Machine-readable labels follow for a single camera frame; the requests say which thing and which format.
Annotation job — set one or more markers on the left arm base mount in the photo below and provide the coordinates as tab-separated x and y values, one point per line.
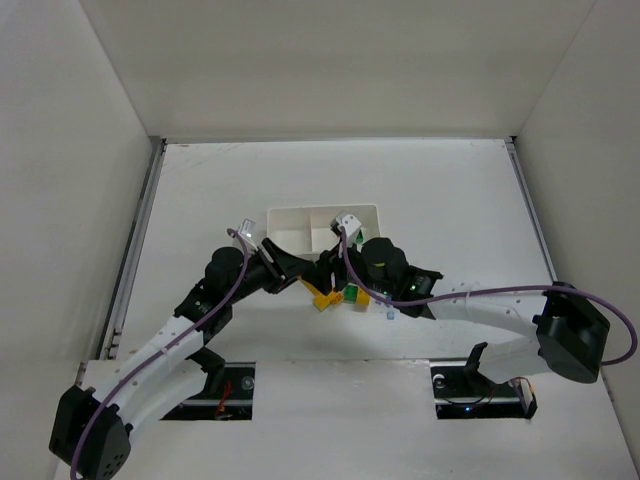
227	394

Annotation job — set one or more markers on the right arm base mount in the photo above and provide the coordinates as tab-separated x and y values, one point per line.
462	393

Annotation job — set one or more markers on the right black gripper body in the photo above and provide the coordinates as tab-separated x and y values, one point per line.
338	267

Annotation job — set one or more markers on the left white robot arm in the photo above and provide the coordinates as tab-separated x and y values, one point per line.
94	428

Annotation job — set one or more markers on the aluminium frame rail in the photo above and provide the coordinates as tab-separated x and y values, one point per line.
113	325
540	235

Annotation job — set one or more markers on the yellow long lego brick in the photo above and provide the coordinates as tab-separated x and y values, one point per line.
312	289

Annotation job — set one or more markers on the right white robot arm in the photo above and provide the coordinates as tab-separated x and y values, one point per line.
557	329

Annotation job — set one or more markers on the left aluminium frame rail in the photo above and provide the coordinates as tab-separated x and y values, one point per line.
113	325

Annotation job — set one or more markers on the yellow lego cluster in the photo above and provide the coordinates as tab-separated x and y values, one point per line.
322	302

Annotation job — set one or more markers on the green small lego brick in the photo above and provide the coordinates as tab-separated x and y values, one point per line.
351	293

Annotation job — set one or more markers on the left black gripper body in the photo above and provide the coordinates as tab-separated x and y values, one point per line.
270	265

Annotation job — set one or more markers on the right aluminium frame rail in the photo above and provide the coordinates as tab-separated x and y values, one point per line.
540	235

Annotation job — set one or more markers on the white divided sorting tray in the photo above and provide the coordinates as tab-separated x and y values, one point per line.
305	231

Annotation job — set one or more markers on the yellow curved lego brick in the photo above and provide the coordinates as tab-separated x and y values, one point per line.
362	301

